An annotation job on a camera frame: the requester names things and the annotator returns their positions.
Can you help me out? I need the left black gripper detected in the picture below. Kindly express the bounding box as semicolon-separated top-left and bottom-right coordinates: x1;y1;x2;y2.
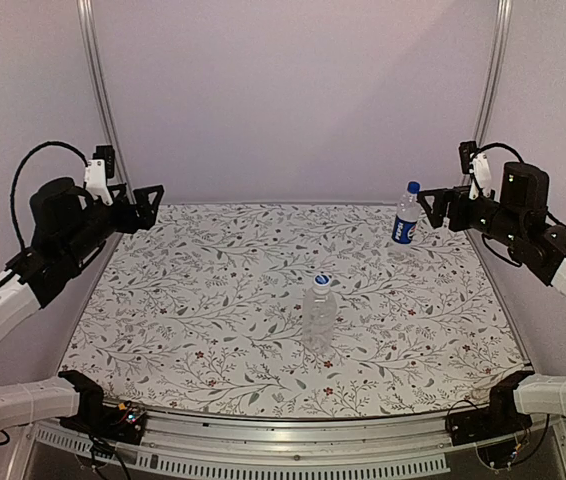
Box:
62;184;164;265

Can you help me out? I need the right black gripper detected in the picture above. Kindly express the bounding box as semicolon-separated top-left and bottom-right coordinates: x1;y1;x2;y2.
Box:
418;185;525;248

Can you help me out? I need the clear plastic bottle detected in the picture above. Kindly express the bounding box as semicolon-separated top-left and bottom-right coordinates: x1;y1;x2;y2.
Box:
302;283;337;354

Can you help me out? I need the white Pocari Sweat cap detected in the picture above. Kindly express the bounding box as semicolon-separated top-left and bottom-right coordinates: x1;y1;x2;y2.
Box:
313;274;332;288

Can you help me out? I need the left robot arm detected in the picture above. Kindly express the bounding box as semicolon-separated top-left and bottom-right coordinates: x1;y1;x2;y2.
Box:
0;177;164;434

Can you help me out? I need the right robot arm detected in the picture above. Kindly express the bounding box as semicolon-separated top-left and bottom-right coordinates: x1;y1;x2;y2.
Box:
417;162;566;445

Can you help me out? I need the blue Pepsi bottle cap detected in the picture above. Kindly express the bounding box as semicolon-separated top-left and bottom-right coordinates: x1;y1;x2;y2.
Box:
407;181;420;194

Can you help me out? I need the floral patterned table mat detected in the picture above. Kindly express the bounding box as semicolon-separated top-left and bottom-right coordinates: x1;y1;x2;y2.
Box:
61;204;529;419

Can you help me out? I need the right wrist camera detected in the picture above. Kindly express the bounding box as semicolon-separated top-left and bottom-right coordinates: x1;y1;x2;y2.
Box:
459;141;492;200

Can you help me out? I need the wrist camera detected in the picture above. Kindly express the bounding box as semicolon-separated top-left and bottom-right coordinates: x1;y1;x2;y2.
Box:
84;145;115;206
459;141;492;200

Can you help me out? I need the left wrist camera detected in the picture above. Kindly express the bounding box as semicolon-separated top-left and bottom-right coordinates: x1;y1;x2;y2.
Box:
84;145;115;206

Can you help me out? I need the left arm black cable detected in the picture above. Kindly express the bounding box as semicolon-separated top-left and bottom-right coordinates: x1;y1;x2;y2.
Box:
9;141;89;251

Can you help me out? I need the left aluminium frame post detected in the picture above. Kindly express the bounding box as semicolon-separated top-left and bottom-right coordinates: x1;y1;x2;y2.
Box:
76;0;132;187

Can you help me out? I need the aluminium frame post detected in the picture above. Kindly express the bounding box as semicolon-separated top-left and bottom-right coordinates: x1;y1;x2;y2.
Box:
76;0;132;187
474;0;513;146

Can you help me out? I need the right aluminium frame post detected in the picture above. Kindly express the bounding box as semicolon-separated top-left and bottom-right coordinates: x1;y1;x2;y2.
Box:
474;0;513;146

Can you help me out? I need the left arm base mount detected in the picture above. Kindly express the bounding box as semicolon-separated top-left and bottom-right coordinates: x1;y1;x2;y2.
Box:
58;370;147;445

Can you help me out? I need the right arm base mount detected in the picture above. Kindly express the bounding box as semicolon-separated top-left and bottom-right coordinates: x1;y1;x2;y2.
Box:
445;371;533;446

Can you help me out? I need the aluminium front rail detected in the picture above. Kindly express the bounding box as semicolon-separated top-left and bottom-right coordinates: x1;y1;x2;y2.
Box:
7;409;566;479

